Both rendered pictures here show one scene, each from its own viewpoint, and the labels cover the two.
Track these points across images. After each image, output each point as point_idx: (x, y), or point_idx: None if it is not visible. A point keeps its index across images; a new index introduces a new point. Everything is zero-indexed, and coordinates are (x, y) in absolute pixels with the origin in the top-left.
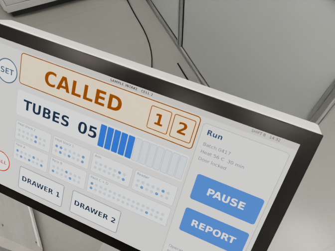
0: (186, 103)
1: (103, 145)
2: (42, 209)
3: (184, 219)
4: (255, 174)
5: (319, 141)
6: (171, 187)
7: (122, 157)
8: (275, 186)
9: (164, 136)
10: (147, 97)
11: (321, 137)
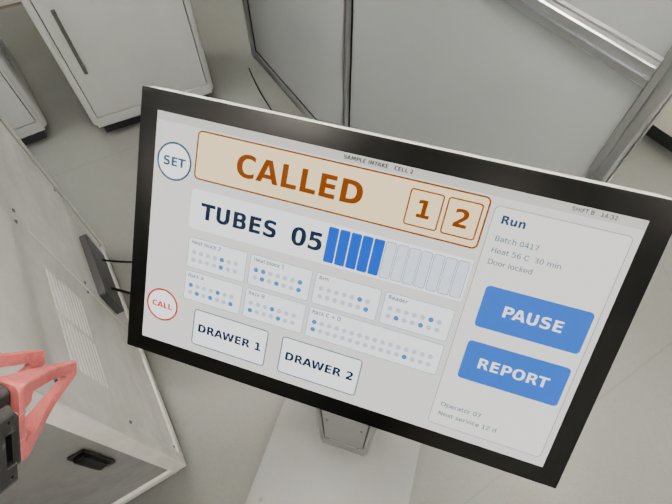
0: (467, 178)
1: (333, 259)
2: (231, 373)
3: (466, 359)
4: (580, 274)
5: None
6: (444, 312)
7: (364, 275)
8: (612, 290)
9: (433, 234)
10: (405, 176)
11: None
